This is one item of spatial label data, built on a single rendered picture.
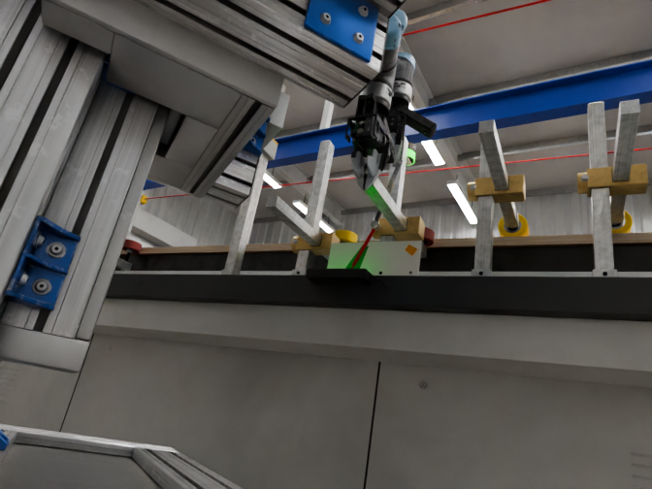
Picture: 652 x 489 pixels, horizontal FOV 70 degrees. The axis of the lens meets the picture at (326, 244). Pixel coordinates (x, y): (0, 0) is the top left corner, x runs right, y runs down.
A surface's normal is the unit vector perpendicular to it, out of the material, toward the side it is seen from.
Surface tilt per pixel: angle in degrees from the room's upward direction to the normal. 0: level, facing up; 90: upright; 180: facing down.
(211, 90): 180
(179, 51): 90
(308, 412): 90
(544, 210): 90
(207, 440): 90
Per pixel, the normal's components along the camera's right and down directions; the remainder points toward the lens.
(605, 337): -0.43, -0.40
